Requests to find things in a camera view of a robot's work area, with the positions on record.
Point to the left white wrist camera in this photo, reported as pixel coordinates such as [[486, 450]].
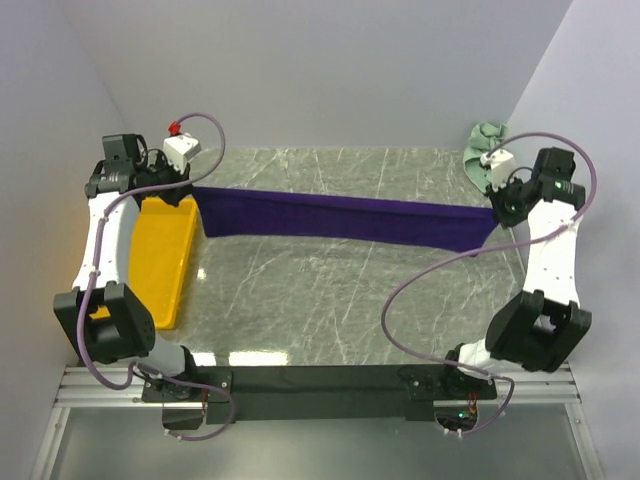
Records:
[[180, 148]]

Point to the purple towel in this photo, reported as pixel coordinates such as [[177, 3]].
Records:
[[237, 212]]

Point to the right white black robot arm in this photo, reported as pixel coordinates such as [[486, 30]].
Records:
[[543, 323]]

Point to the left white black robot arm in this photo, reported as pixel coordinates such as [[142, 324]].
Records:
[[104, 320]]

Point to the aluminium frame rail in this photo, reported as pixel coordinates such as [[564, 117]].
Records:
[[321, 422]]

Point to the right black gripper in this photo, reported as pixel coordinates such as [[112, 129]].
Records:
[[506, 220]]

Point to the green crumpled towel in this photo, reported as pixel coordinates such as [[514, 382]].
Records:
[[483, 138]]

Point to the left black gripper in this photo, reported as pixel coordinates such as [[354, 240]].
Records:
[[161, 161]]

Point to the yellow plastic tray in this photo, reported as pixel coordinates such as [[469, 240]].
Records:
[[160, 251]]

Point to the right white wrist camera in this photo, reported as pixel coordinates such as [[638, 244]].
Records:
[[500, 164]]

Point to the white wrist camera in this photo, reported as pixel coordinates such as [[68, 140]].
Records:
[[180, 148], [500, 164]]

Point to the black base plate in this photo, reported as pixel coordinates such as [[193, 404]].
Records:
[[343, 391]]

